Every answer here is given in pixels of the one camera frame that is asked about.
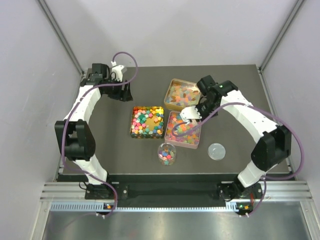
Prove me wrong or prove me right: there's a gold tin of pastel gummies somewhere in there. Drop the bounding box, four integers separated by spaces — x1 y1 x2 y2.
164 78 201 112

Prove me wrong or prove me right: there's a gold tin of star candies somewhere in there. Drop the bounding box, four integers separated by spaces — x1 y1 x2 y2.
129 106 165 139

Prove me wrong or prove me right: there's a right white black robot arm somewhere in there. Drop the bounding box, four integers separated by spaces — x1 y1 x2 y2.
195 75 292 199

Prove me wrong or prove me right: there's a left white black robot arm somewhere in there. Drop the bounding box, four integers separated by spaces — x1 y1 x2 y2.
54 61 133 200

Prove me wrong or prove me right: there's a pink tin of bright gummies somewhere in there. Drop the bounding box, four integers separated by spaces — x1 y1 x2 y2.
163 110 202 150

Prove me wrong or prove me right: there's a clear round jar lid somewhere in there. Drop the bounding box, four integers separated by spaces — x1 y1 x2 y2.
207 143 226 161

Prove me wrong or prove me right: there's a clear plastic jar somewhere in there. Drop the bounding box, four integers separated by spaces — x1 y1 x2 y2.
157 143 177 166

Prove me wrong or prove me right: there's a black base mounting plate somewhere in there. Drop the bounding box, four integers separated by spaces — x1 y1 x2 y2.
84 181 265 201

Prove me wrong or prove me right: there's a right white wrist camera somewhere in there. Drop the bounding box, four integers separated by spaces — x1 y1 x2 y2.
180 106 202 124

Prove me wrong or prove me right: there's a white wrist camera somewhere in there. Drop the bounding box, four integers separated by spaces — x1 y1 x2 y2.
180 106 202 124
110 61 127 83

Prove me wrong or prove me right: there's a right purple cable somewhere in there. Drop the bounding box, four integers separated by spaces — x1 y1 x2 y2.
171 102 305 217

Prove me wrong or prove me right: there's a purple cable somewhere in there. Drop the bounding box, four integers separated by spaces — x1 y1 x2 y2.
61 51 139 217
171 102 305 217

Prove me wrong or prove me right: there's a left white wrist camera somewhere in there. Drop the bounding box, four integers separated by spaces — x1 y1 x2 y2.
110 61 127 83

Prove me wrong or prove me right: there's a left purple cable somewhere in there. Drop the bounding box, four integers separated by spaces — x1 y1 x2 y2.
61 51 139 217

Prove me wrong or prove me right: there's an aluminium front rail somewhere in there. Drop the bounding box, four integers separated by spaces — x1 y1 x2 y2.
40 181 313 213

